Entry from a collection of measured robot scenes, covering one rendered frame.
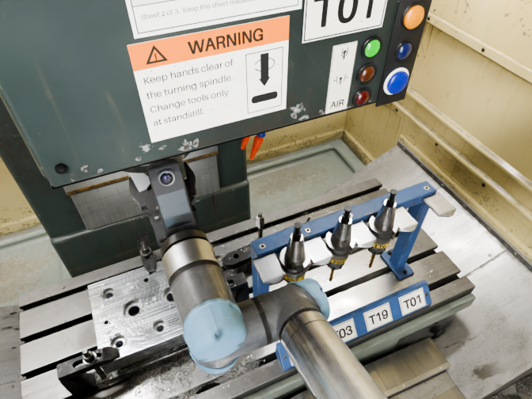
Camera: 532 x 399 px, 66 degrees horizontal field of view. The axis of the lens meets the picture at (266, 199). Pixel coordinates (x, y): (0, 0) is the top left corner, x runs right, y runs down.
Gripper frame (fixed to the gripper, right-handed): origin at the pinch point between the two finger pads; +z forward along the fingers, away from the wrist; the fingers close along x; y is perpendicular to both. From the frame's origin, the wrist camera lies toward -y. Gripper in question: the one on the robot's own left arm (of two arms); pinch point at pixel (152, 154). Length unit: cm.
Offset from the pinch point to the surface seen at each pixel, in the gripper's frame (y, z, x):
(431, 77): 30, 37, 101
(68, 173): -18.6, -20.6, -9.8
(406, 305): 52, -25, 53
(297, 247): 18.0, -16.2, 21.3
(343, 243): 21.9, -16.9, 32.3
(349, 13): -29.4, -19.9, 21.2
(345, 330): 51, -24, 34
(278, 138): 79, 78, 63
